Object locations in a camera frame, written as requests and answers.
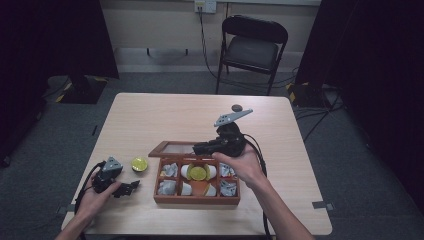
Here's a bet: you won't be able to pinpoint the dark curtain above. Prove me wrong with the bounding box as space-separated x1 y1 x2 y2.
294 0 424 214
0 0 120 168

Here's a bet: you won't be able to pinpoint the black folding chair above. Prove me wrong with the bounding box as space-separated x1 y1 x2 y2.
215 14 289 97

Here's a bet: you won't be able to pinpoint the white wall skirting duct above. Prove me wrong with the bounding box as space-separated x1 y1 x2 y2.
114 46 304 73

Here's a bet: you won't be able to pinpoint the black floor cables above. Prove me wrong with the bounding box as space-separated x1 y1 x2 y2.
294 86 345 142

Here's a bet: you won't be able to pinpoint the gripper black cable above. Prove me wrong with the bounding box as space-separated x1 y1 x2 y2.
73 161 107 215
243 133 273 240

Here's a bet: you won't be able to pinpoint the white wall socket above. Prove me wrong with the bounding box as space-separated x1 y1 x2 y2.
194 0 218 14

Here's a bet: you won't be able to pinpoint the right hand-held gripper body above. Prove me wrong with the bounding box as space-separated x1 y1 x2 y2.
213 108 254 158

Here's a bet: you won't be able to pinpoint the person's left hand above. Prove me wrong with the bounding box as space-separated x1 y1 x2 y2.
75 182 123 222

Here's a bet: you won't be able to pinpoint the black stand base yellow stripes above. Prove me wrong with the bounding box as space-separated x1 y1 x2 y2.
285 81 334 108
55 74 109 105

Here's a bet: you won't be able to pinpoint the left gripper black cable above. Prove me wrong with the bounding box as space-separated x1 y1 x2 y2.
73 161 107 215

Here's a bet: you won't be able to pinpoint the group of silver foil packets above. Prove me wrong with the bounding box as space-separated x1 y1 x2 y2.
157 162 238 198

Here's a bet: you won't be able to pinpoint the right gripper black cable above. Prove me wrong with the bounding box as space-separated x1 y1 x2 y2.
243 133 273 240

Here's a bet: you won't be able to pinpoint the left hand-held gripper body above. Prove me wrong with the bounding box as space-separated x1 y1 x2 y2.
92 156 124 194

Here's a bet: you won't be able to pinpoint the wooden box with glass lid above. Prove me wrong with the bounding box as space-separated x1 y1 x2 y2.
148 140 242 206

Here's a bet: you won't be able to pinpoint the yellow-green round disc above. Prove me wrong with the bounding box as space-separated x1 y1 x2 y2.
130 156 149 173
186 163 212 182

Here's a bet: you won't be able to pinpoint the person's right hand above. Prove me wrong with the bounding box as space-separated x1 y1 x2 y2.
212 143 268 189

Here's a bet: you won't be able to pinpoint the grey tape strip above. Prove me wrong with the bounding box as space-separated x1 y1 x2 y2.
312 201 335 211
56 203 78 215

